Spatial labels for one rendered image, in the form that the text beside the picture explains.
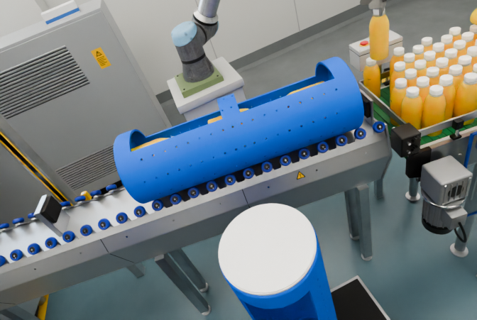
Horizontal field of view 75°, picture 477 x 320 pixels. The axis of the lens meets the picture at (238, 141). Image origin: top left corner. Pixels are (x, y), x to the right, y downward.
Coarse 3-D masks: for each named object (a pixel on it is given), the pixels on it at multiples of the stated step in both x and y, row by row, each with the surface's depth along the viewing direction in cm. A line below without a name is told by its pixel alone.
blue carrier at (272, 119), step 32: (320, 64) 119; (224, 96) 116; (256, 96) 128; (288, 96) 106; (320, 96) 105; (352, 96) 105; (192, 128) 132; (224, 128) 106; (256, 128) 106; (288, 128) 106; (320, 128) 108; (352, 128) 114; (128, 160) 108; (160, 160) 107; (192, 160) 107; (224, 160) 109; (256, 160) 113; (128, 192) 110; (160, 192) 113
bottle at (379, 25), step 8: (376, 16) 112; (384, 16) 112; (376, 24) 113; (384, 24) 112; (376, 32) 114; (384, 32) 114; (376, 40) 116; (384, 40) 116; (376, 48) 118; (384, 48) 118; (376, 56) 120; (384, 56) 120
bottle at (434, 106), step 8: (432, 96) 107; (440, 96) 106; (424, 104) 110; (432, 104) 107; (440, 104) 106; (424, 112) 111; (432, 112) 109; (440, 112) 108; (424, 120) 113; (432, 120) 110; (440, 120) 110
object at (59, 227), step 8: (40, 200) 126; (48, 200) 125; (56, 200) 129; (40, 208) 122; (48, 208) 123; (56, 208) 128; (40, 216) 121; (48, 216) 122; (56, 216) 126; (64, 216) 133; (48, 224) 124; (56, 224) 127; (64, 224) 131; (56, 232) 127; (64, 232) 130
